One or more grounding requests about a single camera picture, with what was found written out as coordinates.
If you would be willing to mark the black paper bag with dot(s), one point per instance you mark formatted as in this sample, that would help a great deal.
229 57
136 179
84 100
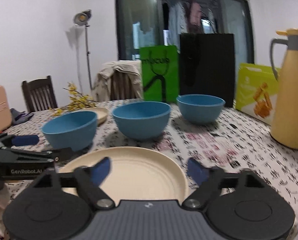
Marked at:
207 65

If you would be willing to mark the green snack box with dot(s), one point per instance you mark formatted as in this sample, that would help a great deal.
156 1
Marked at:
256 91

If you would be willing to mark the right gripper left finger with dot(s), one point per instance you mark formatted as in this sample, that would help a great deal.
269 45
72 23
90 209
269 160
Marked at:
89 180

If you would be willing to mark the near blue bowl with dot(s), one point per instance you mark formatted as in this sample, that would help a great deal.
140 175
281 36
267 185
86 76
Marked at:
74 130

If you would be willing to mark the large cream plate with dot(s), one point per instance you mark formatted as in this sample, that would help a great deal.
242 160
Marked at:
137 174

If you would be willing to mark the green mucun paper bag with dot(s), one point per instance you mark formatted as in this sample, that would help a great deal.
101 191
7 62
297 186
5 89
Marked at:
160 73

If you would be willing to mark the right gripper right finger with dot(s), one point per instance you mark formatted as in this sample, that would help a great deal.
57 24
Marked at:
208 181

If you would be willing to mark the middle blue bowl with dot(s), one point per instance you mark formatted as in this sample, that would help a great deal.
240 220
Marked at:
142 120

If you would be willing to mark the yellow flower branch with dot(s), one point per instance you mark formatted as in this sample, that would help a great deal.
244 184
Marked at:
78 101

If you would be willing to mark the calligraphy print tablecloth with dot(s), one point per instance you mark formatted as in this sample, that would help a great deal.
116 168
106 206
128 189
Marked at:
235 142

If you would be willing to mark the studio lamp on stand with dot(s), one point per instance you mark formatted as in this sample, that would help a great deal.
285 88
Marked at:
82 19

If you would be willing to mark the dark framed window door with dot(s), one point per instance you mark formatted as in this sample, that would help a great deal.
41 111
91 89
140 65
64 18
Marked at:
146 23

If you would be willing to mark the far blue bowl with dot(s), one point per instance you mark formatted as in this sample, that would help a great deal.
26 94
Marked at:
200 109

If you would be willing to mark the chair with beige jacket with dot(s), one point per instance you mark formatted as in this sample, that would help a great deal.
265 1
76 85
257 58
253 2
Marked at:
121 87

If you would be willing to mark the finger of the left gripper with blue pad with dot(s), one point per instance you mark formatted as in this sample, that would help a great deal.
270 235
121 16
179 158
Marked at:
18 140

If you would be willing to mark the dark wooden chair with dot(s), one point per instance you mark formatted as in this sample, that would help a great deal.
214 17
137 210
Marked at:
39 94

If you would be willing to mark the grey purple cloth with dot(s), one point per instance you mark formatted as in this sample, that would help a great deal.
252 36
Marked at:
20 117

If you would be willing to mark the beige jacket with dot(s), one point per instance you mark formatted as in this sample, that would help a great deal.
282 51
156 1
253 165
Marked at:
101 86

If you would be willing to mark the yellow thermos jug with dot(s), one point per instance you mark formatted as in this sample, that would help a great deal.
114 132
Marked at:
284 127

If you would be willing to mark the blue bowl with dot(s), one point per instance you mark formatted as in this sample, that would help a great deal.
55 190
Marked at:
74 130
142 120
200 109

